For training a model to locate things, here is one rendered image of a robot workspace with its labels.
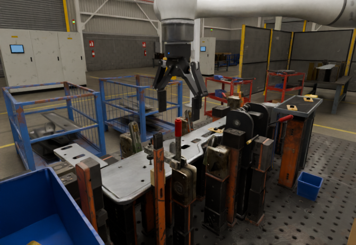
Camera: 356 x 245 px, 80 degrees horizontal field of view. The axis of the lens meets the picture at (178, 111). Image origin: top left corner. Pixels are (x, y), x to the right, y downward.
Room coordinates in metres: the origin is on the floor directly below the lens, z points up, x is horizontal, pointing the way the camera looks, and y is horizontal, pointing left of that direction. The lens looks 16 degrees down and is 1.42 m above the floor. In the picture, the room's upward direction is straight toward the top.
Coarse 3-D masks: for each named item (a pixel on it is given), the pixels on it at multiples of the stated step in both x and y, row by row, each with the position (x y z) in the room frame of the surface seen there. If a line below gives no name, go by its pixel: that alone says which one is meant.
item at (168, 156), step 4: (148, 144) 0.72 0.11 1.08; (144, 148) 0.71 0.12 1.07; (148, 148) 0.70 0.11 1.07; (152, 148) 0.70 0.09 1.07; (144, 152) 0.71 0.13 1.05; (148, 152) 0.70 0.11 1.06; (152, 152) 0.68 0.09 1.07; (164, 152) 0.67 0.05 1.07; (168, 152) 0.67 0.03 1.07; (148, 156) 0.71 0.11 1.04; (152, 156) 0.71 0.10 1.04; (164, 156) 0.64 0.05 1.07; (168, 156) 0.64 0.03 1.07; (172, 156) 0.64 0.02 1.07; (164, 160) 0.64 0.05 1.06; (168, 160) 0.63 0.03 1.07; (184, 160) 0.62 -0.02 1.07; (180, 164) 0.61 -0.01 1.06; (184, 164) 0.62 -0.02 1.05
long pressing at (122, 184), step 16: (192, 144) 0.89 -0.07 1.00; (128, 160) 0.75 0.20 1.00; (144, 160) 0.75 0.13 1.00; (192, 160) 0.75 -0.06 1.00; (112, 176) 0.64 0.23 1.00; (128, 176) 0.64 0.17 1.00; (144, 176) 0.64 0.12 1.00; (112, 192) 0.55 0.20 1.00; (128, 192) 0.55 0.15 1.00; (144, 192) 0.56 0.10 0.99
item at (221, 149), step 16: (208, 160) 0.72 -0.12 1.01; (224, 160) 0.68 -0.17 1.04; (208, 176) 0.73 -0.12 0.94; (224, 176) 0.69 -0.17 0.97; (208, 192) 0.73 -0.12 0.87; (224, 192) 0.71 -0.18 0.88; (208, 208) 0.72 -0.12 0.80; (224, 208) 0.72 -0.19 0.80; (208, 224) 0.71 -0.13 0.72; (224, 224) 0.70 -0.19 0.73
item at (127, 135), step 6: (120, 138) 0.90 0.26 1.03; (126, 138) 0.87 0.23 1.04; (120, 144) 0.91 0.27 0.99; (126, 144) 0.87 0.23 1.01; (120, 150) 0.91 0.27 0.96; (126, 150) 0.87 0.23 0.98; (132, 150) 0.85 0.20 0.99; (126, 156) 0.88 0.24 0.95; (138, 198) 0.87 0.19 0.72; (138, 204) 0.86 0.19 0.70
